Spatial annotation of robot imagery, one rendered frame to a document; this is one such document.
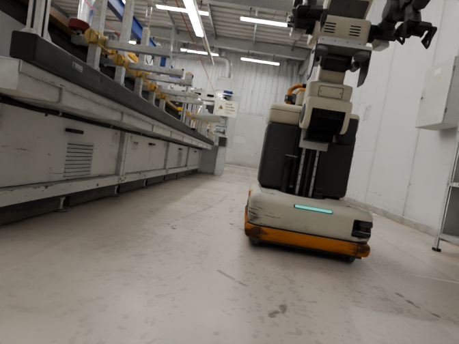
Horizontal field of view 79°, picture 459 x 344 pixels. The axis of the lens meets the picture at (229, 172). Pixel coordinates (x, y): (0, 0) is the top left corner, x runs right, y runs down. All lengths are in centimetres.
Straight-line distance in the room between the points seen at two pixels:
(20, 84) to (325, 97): 127
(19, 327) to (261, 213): 100
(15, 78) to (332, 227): 138
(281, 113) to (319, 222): 69
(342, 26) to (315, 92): 35
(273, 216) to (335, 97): 68
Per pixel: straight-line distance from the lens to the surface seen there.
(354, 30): 167
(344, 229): 150
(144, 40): 188
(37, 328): 81
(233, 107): 603
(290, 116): 175
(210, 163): 612
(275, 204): 141
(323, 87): 155
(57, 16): 146
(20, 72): 108
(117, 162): 224
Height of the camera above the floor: 43
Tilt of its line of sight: 3 degrees down
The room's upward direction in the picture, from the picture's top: 9 degrees clockwise
